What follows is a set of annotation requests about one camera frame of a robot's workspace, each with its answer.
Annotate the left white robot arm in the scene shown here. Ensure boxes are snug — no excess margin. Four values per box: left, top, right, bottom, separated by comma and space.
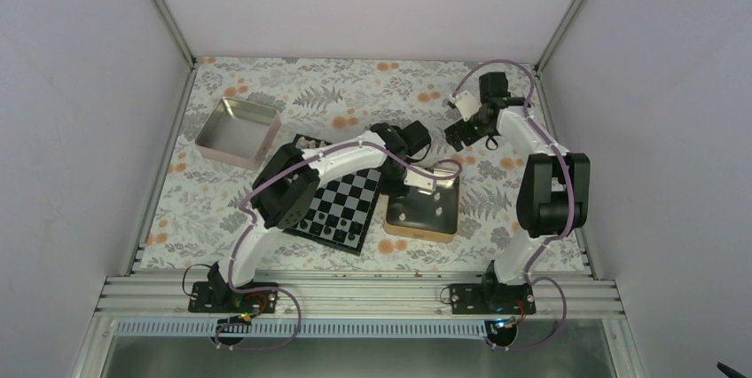
208, 121, 431, 311

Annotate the yellow metal tin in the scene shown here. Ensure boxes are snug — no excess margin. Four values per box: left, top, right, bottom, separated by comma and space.
383, 177, 461, 244

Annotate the purple cable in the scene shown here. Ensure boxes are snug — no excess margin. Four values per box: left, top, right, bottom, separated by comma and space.
455, 59, 583, 353
214, 139, 463, 351

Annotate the aluminium mounting rail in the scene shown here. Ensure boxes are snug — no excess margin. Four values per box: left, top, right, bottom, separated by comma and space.
95, 270, 625, 319

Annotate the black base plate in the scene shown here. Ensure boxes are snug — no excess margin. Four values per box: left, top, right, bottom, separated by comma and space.
449, 284, 537, 316
187, 282, 278, 316

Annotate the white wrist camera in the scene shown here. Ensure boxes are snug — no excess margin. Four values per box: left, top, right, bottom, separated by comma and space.
449, 91, 482, 122
403, 168, 437, 194

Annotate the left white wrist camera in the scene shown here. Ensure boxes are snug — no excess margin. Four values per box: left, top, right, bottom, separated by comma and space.
403, 168, 437, 194

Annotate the floral table mat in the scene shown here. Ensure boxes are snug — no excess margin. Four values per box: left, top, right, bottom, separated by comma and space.
141, 57, 524, 273

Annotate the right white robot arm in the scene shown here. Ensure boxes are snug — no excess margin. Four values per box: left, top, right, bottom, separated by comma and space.
444, 72, 591, 313

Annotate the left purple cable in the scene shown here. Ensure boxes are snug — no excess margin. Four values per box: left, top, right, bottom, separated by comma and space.
214, 139, 463, 351

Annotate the black white chess board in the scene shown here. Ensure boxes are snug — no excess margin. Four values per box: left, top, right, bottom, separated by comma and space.
285, 169, 381, 256

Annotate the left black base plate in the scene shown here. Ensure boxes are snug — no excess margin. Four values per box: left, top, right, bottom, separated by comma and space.
187, 282, 278, 316

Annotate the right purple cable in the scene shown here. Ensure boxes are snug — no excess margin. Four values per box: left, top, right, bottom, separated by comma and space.
455, 59, 583, 353

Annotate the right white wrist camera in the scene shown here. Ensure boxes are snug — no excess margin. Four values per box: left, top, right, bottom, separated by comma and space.
449, 91, 482, 122

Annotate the pink metal tin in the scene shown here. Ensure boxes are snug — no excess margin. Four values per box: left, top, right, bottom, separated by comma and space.
195, 97, 281, 170

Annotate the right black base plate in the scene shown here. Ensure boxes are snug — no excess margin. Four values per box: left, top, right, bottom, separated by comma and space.
449, 284, 537, 316

